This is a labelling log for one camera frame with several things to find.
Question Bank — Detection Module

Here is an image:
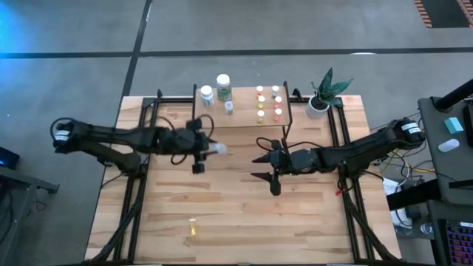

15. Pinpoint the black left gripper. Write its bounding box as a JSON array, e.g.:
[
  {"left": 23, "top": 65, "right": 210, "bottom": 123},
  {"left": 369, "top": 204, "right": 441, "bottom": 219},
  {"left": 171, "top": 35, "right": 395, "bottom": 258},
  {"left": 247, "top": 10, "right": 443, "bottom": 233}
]
[{"left": 162, "top": 118, "right": 219, "bottom": 174}]

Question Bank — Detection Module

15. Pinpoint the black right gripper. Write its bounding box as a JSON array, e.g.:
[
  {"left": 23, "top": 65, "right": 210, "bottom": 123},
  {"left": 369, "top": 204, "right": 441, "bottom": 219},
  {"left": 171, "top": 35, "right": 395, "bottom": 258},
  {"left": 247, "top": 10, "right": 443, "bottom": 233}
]
[{"left": 251, "top": 139, "right": 321, "bottom": 197}]

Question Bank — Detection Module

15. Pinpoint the white opaque bottle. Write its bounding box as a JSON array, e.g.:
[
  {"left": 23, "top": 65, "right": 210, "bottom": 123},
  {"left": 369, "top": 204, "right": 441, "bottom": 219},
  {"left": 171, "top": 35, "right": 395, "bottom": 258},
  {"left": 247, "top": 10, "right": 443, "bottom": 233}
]
[{"left": 200, "top": 85, "right": 215, "bottom": 109}]

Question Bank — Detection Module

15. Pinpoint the large green-label bottle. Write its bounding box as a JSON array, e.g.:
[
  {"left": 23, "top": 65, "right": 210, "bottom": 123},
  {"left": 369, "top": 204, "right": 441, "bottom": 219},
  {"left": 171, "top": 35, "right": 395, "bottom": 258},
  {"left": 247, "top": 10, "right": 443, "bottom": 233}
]
[{"left": 216, "top": 73, "right": 233, "bottom": 102}]

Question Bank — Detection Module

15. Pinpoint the white round plant pot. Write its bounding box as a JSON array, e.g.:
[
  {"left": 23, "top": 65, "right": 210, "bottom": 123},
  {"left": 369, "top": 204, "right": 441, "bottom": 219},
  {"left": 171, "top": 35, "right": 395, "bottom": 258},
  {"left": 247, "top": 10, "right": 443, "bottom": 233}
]
[{"left": 305, "top": 95, "right": 331, "bottom": 120}]

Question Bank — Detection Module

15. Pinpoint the green snake plant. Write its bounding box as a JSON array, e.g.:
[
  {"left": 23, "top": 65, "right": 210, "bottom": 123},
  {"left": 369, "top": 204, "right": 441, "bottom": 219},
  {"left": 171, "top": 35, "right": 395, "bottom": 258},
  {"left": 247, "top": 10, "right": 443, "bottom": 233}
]
[{"left": 310, "top": 66, "right": 355, "bottom": 110}]

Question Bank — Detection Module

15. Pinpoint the white power adapter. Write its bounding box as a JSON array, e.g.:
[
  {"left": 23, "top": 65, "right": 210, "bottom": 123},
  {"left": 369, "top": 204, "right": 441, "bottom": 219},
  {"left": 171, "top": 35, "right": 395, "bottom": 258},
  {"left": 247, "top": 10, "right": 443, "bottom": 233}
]
[{"left": 382, "top": 177, "right": 404, "bottom": 197}]

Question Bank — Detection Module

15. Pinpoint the dark grey desk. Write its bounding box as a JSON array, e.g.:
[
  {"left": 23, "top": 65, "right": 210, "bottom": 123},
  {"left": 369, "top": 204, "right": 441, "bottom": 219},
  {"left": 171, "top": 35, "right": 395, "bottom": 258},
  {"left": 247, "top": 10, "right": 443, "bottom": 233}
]
[{"left": 417, "top": 96, "right": 473, "bottom": 208}]

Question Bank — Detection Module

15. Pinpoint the grey metal stand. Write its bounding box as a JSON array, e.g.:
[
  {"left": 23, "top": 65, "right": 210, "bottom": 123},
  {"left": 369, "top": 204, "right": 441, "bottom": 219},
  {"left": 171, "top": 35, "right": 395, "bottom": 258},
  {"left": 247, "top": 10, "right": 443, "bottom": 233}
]
[{"left": 0, "top": 166, "right": 60, "bottom": 266}]

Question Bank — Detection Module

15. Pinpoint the white plastic container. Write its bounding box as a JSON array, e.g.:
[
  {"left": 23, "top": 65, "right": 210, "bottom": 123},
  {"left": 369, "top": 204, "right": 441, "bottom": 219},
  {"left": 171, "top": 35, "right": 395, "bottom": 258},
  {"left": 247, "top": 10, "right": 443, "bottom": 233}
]
[{"left": 438, "top": 138, "right": 461, "bottom": 154}]

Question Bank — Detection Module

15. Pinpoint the teal box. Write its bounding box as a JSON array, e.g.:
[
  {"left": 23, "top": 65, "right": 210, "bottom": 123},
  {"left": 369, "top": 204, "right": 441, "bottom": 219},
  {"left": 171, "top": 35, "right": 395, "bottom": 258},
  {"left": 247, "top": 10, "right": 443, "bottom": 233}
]
[{"left": 443, "top": 117, "right": 465, "bottom": 135}]

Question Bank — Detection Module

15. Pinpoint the black desk pole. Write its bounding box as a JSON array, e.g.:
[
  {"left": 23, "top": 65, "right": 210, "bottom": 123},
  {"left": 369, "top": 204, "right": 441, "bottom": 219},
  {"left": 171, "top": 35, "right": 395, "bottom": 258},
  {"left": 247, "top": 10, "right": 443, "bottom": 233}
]
[{"left": 434, "top": 79, "right": 473, "bottom": 112}]

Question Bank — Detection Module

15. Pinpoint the black box blue light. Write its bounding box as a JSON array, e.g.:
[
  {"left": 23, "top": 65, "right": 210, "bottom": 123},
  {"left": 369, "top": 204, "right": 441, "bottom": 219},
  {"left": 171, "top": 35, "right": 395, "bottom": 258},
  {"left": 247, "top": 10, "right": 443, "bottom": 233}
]
[{"left": 0, "top": 146, "right": 21, "bottom": 171}]

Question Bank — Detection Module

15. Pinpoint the black backlit keyboard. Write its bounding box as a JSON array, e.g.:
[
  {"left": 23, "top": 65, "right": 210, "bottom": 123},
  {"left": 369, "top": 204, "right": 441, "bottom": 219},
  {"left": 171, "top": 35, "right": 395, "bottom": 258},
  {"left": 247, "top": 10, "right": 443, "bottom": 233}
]
[{"left": 445, "top": 220, "right": 473, "bottom": 266}]

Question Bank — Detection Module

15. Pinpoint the black mat orange striped edge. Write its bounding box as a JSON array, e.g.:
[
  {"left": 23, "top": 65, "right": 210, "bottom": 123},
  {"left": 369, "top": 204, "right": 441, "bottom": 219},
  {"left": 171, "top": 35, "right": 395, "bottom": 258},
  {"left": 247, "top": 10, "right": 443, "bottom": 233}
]
[{"left": 413, "top": 0, "right": 473, "bottom": 29}]

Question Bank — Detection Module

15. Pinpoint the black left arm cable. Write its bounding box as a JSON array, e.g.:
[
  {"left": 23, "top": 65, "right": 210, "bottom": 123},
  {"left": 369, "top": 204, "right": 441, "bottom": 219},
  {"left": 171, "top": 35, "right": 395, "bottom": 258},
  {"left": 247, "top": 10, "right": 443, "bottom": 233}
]
[{"left": 157, "top": 113, "right": 216, "bottom": 166}]

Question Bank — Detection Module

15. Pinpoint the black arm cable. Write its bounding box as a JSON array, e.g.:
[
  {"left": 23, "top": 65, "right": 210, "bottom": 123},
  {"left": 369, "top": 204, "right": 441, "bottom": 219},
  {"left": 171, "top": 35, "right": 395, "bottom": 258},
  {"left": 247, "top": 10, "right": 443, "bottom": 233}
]
[
  {"left": 256, "top": 136, "right": 315, "bottom": 151},
  {"left": 157, "top": 113, "right": 216, "bottom": 166}
]

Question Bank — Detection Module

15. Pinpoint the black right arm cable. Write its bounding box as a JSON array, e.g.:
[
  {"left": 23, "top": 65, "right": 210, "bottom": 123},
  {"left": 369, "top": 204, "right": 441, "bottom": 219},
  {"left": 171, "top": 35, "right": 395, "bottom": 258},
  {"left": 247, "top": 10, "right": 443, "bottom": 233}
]
[{"left": 256, "top": 136, "right": 315, "bottom": 151}]

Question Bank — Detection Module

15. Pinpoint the wooden shelf black metal frame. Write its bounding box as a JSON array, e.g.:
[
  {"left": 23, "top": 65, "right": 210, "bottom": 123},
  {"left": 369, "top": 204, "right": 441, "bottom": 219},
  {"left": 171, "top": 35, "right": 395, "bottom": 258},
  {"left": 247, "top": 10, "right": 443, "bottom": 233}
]
[{"left": 191, "top": 81, "right": 295, "bottom": 140}]

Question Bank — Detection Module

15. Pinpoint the black metal rig frame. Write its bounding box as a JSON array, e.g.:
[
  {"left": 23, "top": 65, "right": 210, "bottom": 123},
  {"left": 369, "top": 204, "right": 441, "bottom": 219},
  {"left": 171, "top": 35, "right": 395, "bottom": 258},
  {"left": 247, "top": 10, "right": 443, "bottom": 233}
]
[{"left": 86, "top": 88, "right": 398, "bottom": 266}]

